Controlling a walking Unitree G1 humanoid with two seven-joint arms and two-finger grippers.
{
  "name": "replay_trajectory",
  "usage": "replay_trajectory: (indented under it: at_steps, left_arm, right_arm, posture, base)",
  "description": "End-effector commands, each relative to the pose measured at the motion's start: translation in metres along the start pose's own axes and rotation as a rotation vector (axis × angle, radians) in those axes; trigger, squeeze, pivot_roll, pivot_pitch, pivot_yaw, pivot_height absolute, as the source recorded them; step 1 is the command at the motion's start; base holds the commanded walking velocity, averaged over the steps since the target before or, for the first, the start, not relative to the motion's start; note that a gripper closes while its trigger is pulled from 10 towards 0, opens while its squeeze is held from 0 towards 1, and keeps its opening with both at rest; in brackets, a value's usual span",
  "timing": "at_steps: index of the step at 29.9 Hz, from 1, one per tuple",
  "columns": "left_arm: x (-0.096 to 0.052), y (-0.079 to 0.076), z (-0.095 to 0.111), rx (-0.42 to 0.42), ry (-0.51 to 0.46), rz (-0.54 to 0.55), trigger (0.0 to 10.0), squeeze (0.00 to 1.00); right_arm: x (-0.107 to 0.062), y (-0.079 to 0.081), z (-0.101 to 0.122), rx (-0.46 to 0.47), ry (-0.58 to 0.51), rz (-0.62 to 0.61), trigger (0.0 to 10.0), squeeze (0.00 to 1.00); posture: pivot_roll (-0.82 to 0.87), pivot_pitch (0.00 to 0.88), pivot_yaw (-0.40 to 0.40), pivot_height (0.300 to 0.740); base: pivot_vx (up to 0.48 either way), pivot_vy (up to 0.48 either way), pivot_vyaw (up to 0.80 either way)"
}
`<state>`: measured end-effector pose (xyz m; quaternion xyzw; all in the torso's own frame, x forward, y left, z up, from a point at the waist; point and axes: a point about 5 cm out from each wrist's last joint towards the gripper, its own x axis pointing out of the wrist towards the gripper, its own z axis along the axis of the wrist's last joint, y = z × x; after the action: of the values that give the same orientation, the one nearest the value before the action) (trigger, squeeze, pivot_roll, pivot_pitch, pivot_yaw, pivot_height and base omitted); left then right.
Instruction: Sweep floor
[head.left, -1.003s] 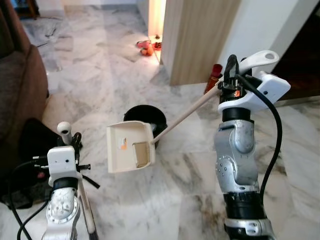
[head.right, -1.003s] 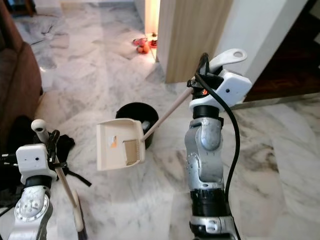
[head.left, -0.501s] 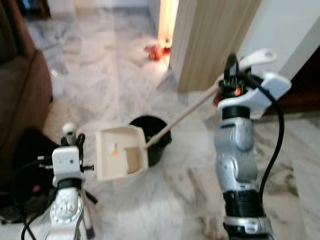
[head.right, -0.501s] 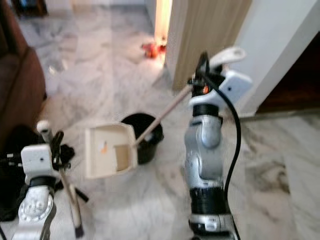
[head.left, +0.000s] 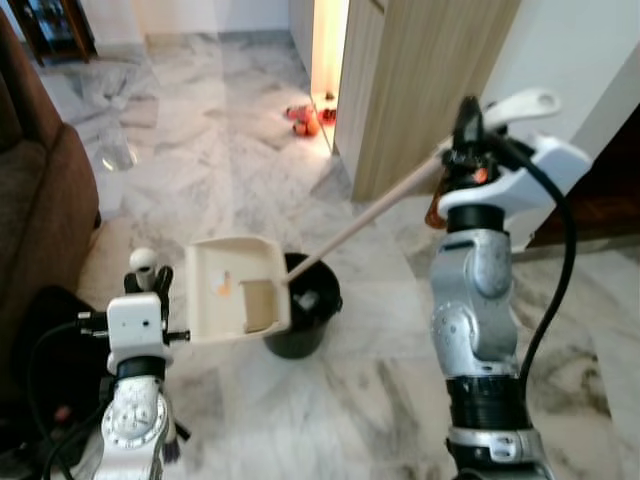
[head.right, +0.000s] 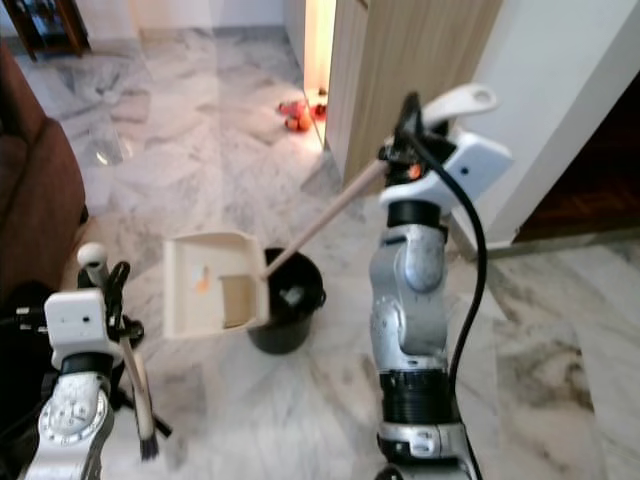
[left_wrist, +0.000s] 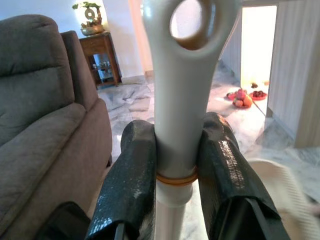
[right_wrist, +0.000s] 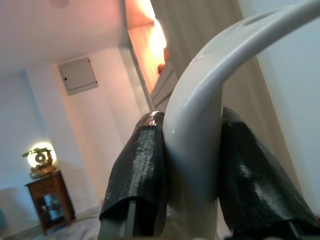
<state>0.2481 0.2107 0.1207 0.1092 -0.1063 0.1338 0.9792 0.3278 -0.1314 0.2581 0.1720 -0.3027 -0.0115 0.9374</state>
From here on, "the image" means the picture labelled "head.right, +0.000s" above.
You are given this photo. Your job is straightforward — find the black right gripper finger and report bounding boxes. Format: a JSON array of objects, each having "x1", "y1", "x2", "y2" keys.
[{"x1": 396, "y1": 91, "x2": 425, "y2": 149}]

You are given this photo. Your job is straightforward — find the white-handled broom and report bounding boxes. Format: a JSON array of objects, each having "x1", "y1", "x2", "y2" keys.
[{"x1": 77, "y1": 242, "x2": 163, "y2": 463}]

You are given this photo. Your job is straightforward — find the beige long-handled dustpan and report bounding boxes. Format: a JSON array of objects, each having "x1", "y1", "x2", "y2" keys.
[{"x1": 164, "y1": 84, "x2": 500, "y2": 342}]

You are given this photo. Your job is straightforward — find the light wood grain panel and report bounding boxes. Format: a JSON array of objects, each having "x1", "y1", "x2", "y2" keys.
[{"x1": 324, "y1": 0, "x2": 503, "y2": 189}]

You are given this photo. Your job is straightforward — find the red orange toy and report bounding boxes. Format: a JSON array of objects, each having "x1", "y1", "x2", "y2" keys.
[{"x1": 277, "y1": 90, "x2": 331, "y2": 134}]

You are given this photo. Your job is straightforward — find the brown sofa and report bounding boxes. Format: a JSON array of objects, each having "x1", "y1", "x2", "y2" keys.
[{"x1": 0, "y1": 40, "x2": 88, "y2": 306}]

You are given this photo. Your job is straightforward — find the black bucket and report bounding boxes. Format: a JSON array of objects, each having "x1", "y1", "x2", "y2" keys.
[{"x1": 247, "y1": 249, "x2": 327, "y2": 355}]

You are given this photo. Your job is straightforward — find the dark wooden stairs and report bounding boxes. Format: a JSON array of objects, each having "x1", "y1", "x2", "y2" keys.
[{"x1": 513, "y1": 70, "x2": 640, "y2": 244}]

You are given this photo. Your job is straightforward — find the dark wooden glass cabinet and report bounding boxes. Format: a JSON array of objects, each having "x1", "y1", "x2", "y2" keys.
[{"x1": 3, "y1": 0, "x2": 93, "y2": 59}]

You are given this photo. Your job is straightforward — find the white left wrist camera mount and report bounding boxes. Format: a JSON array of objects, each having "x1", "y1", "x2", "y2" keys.
[{"x1": 46, "y1": 289, "x2": 112, "y2": 361}]

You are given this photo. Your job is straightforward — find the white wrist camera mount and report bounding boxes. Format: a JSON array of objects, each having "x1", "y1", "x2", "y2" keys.
[
  {"x1": 378, "y1": 130, "x2": 514, "y2": 211},
  {"x1": 46, "y1": 289, "x2": 112, "y2": 361}
]

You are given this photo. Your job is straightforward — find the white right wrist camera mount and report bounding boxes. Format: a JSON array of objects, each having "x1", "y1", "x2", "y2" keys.
[{"x1": 378, "y1": 130, "x2": 514, "y2": 211}]

